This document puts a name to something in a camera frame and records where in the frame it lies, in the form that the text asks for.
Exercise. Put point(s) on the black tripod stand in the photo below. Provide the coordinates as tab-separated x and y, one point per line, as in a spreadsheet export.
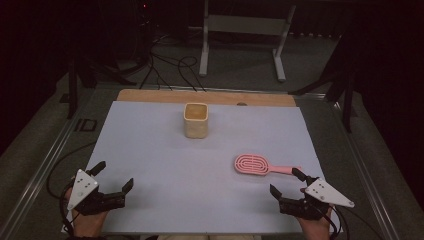
347	106
72	90

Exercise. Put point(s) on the person's left hand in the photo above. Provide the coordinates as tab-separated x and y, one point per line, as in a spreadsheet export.
88	225

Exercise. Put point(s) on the person's right hand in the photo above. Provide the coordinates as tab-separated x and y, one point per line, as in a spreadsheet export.
315	228

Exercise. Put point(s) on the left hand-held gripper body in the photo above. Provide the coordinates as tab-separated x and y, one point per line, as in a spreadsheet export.
82	188

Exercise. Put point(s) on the grey metal stand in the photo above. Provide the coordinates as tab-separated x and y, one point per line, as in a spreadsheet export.
247	25

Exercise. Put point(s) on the white table sheet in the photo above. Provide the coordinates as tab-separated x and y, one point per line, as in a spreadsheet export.
173	173

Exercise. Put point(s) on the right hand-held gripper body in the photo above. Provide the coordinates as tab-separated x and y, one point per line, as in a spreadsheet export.
325	193

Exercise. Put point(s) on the pink hairbrush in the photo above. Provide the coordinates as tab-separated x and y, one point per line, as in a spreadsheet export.
250	164

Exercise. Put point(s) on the beige square container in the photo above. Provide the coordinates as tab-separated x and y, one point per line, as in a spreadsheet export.
196	125

